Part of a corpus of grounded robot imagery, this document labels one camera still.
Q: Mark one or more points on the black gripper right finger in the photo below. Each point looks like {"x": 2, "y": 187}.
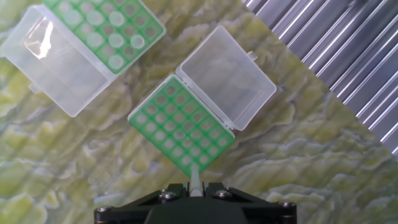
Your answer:
{"x": 217, "y": 189}

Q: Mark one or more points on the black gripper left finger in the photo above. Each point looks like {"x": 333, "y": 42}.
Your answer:
{"x": 177, "y": 189}

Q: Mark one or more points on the green rack pipette tip box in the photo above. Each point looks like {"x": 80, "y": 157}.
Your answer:
{"x": 62, "y": 71}
{"x": 224, "y": 81}

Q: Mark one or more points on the green marble pattern mat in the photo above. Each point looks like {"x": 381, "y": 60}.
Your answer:
{"x": 311, "y": 171}

